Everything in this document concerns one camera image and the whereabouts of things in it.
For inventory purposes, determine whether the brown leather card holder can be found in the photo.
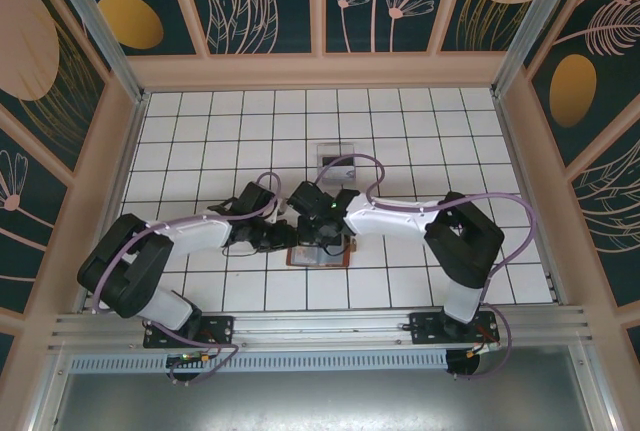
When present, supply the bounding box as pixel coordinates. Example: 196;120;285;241
284;236;359;269

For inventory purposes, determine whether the clear plastic tray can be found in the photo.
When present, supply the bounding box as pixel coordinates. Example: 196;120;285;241
316;141;358;188

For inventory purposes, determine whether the black electronics module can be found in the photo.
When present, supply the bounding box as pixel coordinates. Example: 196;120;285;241
446;348;482;378
166;350;211;383

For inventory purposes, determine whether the grey metal panel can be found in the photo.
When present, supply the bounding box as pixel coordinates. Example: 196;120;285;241
29;345;614;431

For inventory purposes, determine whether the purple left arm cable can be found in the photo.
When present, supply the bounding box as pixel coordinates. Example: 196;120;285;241
92;171;285;385

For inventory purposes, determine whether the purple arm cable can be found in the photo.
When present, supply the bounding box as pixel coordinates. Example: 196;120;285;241
92;171;285;385
319;154;535;381

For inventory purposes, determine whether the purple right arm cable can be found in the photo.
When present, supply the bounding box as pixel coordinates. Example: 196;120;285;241
319;154;535;381

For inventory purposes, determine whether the aluminium mounting rail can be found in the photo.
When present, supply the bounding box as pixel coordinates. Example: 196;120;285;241
47;304;594;355

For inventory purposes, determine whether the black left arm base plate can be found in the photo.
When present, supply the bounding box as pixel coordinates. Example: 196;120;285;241
142;315;236;350

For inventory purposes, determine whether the slotted grey cable duct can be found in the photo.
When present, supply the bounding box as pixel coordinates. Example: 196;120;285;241
69;349;450;373

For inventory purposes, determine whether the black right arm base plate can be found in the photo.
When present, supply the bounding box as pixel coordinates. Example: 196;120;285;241
408;310;501;346

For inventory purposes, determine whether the aluminium side rail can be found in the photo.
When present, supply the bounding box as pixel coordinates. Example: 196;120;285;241
492;92;569;305
77;92;152;315

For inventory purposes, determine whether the aluminium corner post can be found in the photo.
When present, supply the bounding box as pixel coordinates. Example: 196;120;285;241
491;0;577;98
42;0;152;105

